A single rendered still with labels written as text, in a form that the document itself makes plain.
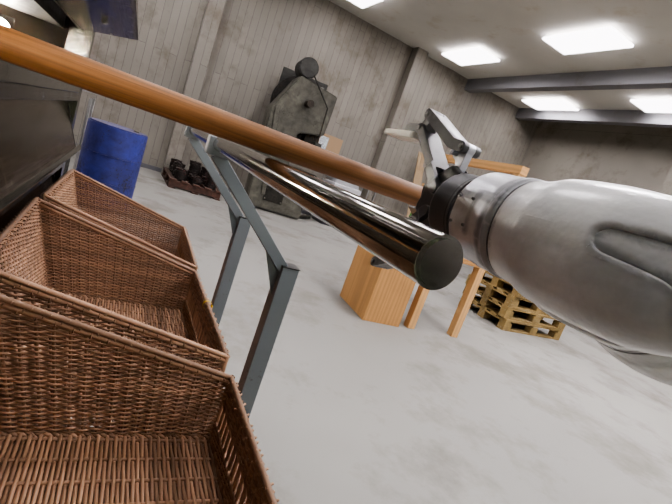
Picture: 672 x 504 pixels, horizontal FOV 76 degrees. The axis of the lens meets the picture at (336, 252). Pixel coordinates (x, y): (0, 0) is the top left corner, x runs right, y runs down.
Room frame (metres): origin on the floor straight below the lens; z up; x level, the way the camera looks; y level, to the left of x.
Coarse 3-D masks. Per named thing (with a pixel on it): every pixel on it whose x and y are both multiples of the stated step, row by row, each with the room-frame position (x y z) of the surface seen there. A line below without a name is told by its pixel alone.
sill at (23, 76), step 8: (0, 64) 0.71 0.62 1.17; (8, 64) 0.75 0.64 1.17; (0, 72) 0.72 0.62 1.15; (8, 72) 0.76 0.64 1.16; (16, 72) 0.81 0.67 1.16; (24, 72) 0.86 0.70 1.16; (32, 72) 0.92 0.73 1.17; (0, 80) 0.73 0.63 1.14; (8, 80) 0.77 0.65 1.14; (16, 80) 0.82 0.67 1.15; (24, 80) 0.87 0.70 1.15; (32, 80) 0.93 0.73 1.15; (40, 80) 1.01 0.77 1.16; (48, 80) 1.09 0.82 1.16; (56, 80) 1.18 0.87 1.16; (56, 88) 1.21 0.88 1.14; (64, 88) 1.33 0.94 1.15; (72, 88) 1.48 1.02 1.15
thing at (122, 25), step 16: (64, 0) 1.17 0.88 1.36; (80, 0) 1.14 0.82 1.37; (112, 0) 1.09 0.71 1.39; (128, 0) 1.07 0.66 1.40; (80, 16) 1.37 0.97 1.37; (96, 16) 1.33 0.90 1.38; (112, 16) 1.30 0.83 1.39; (128, 16) 1.27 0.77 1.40; (112, 32) 1.61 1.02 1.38; (128, 32) 1.56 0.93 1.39
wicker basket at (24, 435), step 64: (0, 320) 0.62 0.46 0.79; (64, 320) 0.66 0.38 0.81; (0, 384) 0.63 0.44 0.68; (64, 384) 0.67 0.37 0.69; (128, 384) 0.72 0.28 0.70; (192, 384) 0.77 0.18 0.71; (0, 448) 0.61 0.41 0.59; (64, 448) 0.65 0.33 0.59; (128, 448) 0.70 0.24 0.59; (192, 448) 0.76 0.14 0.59; (256, 448) 0.62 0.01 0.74
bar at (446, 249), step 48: (192, 144) 1.27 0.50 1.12; (240, 192) 0.88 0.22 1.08; (288, 192) 0.40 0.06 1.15; (336, 192) 0.32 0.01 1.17; (240, 240) 1.36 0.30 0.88; (384, 240) 0.24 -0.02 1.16; (432, 240) 0.22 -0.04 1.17; (288, 288) 0.94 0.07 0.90; (432, 288) 0.22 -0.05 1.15; (240, 384) 0.95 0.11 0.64
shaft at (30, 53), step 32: (0, 32) 0.40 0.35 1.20; (32, 64) 0.41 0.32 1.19; (64, 64) 0.42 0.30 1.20; (96, 64) 0.43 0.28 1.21; (128, 96) 0.45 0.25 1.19; (160, 96) 0.46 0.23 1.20; (224, 128) 0.49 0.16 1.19; (256, 128) 0.51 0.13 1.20; (288, 160) 0.54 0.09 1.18; (320, 160) 0.55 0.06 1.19; (352, 160) 0.58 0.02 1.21; (384, 192) 0.60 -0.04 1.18; (416, 192) 0.62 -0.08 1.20
